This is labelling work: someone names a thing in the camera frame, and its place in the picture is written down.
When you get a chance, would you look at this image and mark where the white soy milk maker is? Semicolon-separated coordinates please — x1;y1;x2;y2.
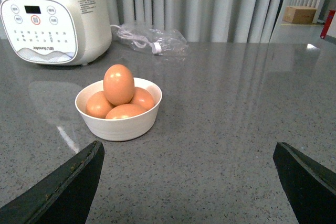
1;0;112;66

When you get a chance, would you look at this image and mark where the white power cable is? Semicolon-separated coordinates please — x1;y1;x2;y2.
110;24;162;56

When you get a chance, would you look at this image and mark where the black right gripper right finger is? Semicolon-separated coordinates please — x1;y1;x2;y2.
273;142;335;223

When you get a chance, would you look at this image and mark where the brown egg front in bowl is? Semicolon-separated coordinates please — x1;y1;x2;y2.
105;103;147;120

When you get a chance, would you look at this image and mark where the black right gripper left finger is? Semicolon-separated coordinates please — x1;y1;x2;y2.
1;141;104;223

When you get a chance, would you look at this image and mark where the grey curtain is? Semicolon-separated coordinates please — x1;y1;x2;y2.
107;0;284;43

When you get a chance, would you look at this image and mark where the cardboard box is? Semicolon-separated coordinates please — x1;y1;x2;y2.
282;6;317;24

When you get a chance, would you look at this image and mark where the white round bowl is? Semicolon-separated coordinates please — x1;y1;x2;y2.
75;78;162;142

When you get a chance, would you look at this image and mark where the brown egg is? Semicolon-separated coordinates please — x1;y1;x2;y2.
105;103;147;120
86;91;114;119
130;87;155;111
103;64;134;106

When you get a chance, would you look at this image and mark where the red object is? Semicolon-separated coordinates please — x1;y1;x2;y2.
320;10;335;39

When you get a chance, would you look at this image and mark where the clear plastic bag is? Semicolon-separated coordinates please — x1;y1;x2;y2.
110;22;190;57

